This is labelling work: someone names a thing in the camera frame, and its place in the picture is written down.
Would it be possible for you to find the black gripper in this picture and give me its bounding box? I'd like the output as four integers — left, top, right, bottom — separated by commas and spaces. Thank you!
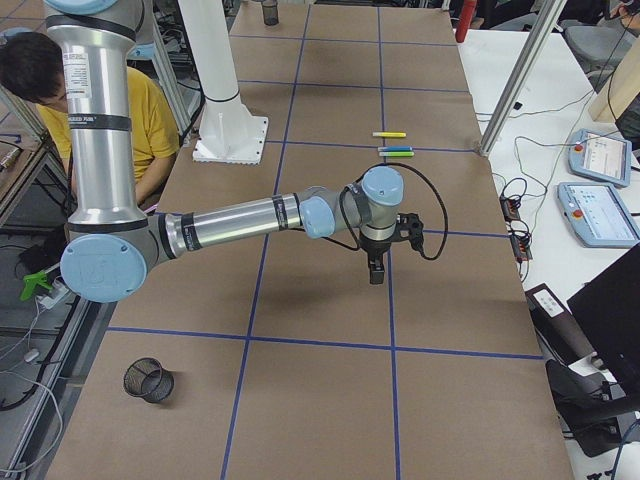
359, 213, 424, 285

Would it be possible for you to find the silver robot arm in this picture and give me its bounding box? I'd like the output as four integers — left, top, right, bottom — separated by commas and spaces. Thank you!
46, 1, 424, 303

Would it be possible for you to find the green highlighter pen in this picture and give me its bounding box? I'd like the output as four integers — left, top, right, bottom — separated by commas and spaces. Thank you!
378, 151, 415, 158

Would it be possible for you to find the blue highlighter pen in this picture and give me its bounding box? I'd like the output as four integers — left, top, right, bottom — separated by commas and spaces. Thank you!
377, 146, 413, 153

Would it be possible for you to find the yellow highlighter pen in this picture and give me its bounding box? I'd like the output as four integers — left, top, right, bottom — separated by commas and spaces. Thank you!
372, 131, 407, 139

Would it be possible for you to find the blue tape line crosswise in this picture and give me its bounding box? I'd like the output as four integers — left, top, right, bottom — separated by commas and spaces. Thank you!
265, 140, 476, 153

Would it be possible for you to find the blue teach pendant near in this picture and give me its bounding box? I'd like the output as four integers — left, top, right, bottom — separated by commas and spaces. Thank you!
556, 182, 639, 248

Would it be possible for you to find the blue teach pendant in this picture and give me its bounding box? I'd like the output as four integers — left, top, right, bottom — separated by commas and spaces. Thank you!
556, 182, 639, 248
567, 129, 632, 188

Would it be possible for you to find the black laptop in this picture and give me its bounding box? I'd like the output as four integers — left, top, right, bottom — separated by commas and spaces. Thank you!
568, 246, 639, 394

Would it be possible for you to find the blue teach pendant far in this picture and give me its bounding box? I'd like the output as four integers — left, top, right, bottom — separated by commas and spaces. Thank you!
567, 129, 632, 188

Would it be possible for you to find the black mesh cup near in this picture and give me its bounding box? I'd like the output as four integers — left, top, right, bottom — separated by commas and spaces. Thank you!
123, 357, 174, 403

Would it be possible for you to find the blue tape line lengthwise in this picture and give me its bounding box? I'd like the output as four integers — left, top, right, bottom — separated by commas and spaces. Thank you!
375, 5, 403, 480

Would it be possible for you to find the green clamp tool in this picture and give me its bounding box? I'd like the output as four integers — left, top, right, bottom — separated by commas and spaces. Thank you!
19, 264, 59, 301

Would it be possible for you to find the person in yellow shirt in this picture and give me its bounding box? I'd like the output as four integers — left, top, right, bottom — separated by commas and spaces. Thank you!
1, 27, 180, 212

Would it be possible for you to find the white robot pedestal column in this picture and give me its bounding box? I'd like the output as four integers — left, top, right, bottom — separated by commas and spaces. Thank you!
179, 0, 268, 165

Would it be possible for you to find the grey aluminium frame post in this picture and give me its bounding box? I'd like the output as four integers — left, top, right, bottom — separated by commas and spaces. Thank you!
477, 0, 567, 157

